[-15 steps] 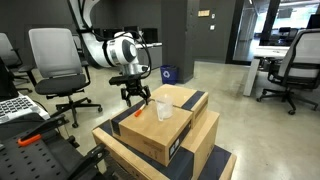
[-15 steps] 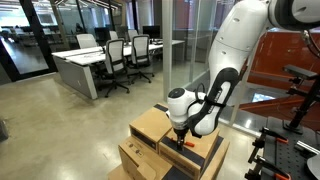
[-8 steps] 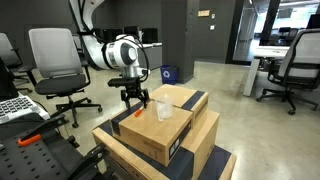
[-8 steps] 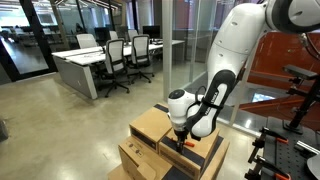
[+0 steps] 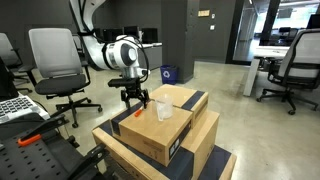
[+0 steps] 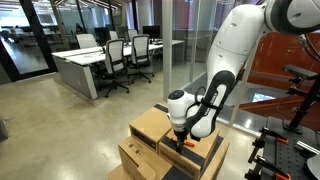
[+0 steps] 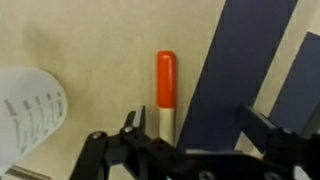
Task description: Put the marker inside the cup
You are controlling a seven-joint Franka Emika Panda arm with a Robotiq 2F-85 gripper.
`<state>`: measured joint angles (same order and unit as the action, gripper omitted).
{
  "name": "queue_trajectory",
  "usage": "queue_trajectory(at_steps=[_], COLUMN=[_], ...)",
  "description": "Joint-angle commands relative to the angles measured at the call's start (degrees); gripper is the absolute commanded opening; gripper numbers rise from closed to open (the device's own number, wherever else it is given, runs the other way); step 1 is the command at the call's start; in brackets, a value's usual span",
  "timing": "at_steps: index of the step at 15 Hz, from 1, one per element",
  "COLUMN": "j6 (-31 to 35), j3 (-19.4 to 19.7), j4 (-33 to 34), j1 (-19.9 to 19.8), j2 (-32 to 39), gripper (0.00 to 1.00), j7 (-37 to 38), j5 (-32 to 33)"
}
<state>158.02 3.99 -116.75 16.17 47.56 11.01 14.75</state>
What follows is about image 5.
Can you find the silver laptop black keys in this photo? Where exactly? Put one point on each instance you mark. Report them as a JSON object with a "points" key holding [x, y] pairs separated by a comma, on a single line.
{"points": [[16, 106]]}

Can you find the black office chair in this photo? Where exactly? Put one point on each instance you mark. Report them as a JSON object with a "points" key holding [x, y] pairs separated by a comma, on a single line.
{"points": [[286, 33]]}

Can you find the blue recycling bin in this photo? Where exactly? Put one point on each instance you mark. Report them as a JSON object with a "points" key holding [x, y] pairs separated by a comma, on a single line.
{"points": [[168, 75]]}

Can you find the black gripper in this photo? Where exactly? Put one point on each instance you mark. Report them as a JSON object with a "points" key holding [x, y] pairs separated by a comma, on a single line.
{"points": [[133, 90]]}

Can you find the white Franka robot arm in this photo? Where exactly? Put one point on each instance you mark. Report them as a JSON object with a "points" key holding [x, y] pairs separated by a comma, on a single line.
{"points": [[116, 53]]}

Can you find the small cardboard box printed label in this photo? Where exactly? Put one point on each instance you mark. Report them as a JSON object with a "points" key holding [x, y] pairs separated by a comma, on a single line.
{"points": [[150, 133]]}

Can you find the white mesh black frame chair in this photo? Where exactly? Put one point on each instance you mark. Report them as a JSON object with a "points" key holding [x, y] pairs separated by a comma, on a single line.
{"points": [[303, 53]]}

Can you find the large cardboard box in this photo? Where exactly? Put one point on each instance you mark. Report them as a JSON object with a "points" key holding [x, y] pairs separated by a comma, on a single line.
{"points": [[203, 133]]}

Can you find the long white office desk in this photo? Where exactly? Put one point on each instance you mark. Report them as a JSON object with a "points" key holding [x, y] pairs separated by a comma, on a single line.
{"points": [[266, 51]]}

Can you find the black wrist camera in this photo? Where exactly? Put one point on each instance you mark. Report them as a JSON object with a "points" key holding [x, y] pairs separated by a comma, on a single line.
{"points": [[121, 82]]}

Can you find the white wall switch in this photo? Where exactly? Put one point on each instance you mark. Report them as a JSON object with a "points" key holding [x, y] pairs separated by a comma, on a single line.
{"points": [[212, 27]]}

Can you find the beige wall sign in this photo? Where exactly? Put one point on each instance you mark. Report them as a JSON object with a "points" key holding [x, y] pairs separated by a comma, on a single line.
{"points": [[203, 13]]}

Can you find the clear plastic measuring cup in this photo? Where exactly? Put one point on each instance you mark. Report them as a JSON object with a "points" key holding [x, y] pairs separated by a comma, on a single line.
{"points": [[164, 108]]}

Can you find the grey white office desk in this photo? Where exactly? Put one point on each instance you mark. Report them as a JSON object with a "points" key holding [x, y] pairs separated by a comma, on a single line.
{"points": [[155, 56]]}

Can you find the small cardboard box dark tape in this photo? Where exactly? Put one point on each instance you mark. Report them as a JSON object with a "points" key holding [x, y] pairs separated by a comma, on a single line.
{"points": [[176, 93]]}

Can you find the flat cardboard box dark tape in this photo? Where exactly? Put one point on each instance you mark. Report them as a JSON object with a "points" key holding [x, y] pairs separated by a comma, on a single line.
{"points": [[216, 163]]}

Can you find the small white wall plate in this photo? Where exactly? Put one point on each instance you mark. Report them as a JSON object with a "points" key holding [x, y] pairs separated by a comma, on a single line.
{"points": [[213, 16]]}

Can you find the grey mesh office chair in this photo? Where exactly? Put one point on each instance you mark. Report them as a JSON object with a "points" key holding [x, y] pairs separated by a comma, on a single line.
{"points": [[55, 53], [6, 50], [76, 41]]}

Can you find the orange capped white marker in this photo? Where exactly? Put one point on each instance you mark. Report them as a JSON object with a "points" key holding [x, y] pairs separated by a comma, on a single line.
{"points": [[137, 113]]}

